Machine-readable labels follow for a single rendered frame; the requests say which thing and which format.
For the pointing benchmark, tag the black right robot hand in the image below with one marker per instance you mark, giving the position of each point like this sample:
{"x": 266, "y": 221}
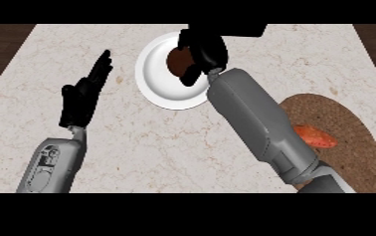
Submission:
{"x": 209, "y": 52}

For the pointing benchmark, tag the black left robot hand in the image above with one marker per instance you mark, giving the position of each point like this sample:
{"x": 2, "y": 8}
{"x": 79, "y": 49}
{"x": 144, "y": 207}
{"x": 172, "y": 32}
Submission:
{"x": 80, "y": 97}

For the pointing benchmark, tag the brown cupcake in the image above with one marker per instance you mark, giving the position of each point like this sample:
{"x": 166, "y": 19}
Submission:
{"x": 179, "y": 62}

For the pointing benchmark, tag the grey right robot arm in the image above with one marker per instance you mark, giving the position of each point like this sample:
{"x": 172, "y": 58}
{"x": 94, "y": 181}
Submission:
{"x": 265, "y": 127}

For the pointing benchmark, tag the white round plate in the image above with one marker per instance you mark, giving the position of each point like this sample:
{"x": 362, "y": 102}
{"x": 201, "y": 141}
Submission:
{"x": 164, "y": 77}

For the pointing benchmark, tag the brown oval placemat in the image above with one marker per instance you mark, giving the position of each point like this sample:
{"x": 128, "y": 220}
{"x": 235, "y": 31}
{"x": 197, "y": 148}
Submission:
{"x": 338, "y": 127}

